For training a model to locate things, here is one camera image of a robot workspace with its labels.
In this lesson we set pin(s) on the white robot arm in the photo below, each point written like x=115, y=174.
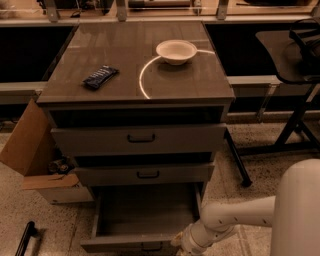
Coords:
x=293, y=214

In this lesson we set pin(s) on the dark blue snack packet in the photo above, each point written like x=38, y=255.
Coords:
x=99, y=77

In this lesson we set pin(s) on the grey drawer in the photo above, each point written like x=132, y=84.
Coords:
x=130, y=140
x=144, y=174
x=142, y=218

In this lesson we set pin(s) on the white paper bowl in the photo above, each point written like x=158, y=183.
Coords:
x=176, y=52

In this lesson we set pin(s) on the black bar on floor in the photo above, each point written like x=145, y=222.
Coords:
x=29, y=232

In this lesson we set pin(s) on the black side table stand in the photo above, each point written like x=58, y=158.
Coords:
x=295, y=54

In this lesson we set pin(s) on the cans inside cardboard box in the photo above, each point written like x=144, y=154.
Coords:
x=60, y=166

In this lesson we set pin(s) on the grey drawer cabinet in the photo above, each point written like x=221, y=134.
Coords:
x=147, y=91

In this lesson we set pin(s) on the open cardboard box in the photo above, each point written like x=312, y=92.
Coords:
x=29, y=150

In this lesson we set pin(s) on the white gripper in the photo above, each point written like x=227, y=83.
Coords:
x=187, y=240

